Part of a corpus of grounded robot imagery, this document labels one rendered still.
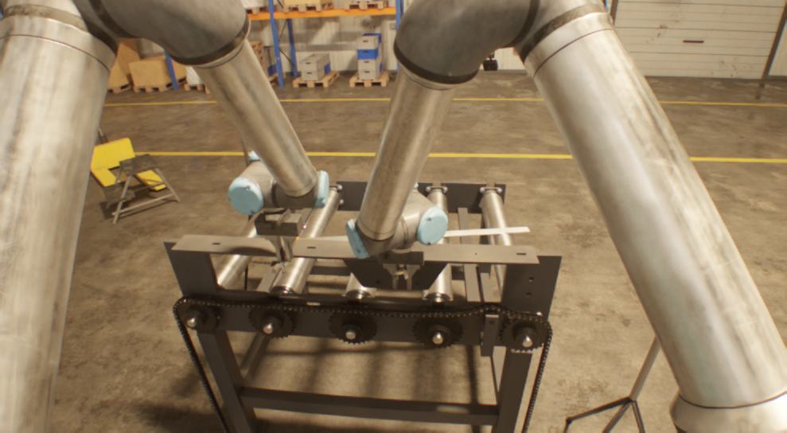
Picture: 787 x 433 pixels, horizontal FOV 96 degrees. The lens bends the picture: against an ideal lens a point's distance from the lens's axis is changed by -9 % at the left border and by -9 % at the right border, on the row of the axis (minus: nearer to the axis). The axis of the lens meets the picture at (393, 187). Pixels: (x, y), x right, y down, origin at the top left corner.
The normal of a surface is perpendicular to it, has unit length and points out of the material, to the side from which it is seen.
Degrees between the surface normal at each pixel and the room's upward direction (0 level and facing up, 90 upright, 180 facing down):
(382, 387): 0
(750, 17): 90
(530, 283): 90
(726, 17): 90
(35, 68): 57
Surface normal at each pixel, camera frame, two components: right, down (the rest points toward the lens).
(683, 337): -0.84, 0.18
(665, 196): -0.35, -0.11
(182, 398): -0.03, -0.89
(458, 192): -0.09, 0.45
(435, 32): -0.36, 0.30
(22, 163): 0.68, -0.15
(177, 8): 0.47, 0.47
